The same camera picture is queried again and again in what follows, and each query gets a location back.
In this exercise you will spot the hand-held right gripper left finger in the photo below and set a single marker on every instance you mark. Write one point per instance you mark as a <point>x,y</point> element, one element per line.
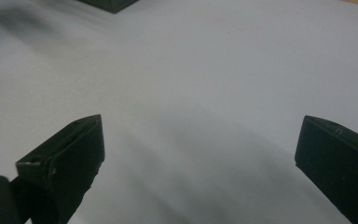
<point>71,155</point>

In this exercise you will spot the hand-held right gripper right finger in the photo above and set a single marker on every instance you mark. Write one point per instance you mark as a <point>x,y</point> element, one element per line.
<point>338,161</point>

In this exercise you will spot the smoky transparent drawer box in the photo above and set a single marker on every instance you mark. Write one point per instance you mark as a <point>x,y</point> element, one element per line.
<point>112,4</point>

